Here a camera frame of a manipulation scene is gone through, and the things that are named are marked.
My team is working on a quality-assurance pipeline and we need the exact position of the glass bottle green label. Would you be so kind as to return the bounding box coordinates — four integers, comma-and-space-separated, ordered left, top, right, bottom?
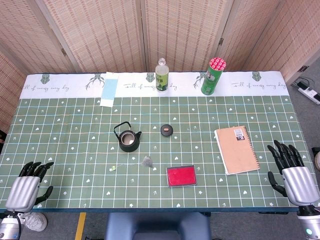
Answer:
155, 58, 170, 94

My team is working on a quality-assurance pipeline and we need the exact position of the red ink pad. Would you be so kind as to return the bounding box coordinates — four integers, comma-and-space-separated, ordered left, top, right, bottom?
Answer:
165, 165, 198, 188

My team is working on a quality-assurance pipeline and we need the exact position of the green grid tablecloth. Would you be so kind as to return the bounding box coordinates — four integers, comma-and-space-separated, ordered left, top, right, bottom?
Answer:
0, 71, 316, 214

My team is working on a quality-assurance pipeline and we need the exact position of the tea bag with string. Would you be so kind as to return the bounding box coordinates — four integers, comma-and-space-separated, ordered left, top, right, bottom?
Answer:
109, 155, 154, 173

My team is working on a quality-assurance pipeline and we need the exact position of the blue white paper card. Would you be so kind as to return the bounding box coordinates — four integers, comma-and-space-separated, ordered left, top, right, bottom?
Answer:
99, 71, 119, 108

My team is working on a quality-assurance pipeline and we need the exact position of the black power cable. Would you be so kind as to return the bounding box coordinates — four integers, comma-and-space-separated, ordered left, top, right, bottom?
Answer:
289, 76, 316, 91

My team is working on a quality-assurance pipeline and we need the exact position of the green chips can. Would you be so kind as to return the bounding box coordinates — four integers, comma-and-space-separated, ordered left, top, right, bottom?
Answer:
201, 57, 227, 96

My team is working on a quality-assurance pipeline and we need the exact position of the black iron teapot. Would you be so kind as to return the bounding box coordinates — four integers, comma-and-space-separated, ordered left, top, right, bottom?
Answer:
113, 121, 143, 153

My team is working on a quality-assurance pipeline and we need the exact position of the white power strip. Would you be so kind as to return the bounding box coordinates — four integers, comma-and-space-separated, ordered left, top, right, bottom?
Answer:
297, 86, 320, 105

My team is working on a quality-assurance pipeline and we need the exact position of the black teapot lid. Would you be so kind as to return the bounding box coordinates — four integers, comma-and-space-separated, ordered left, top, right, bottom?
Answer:
160, 124, 174, 137

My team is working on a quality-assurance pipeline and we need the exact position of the white sneaker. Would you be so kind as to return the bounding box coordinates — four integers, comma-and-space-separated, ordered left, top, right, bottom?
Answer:
24, 212, 48, 232

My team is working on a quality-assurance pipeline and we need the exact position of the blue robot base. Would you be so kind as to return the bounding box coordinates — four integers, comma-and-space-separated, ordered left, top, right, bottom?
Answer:
104, 212, 213, 240

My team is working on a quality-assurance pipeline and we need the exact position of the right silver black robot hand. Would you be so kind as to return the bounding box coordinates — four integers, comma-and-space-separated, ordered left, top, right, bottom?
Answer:
266, 139, 320, 207

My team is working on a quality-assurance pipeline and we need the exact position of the kraft spiral notebook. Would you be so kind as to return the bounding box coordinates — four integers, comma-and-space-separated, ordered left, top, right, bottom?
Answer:
214, 125, 261, 176

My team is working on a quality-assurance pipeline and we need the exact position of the woven folding screen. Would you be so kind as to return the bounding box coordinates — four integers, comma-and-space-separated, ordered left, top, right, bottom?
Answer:
0, 0, 320, 137

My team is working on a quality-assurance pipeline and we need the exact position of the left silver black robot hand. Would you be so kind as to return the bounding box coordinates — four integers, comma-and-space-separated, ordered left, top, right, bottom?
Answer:
4, 161, 55, 213

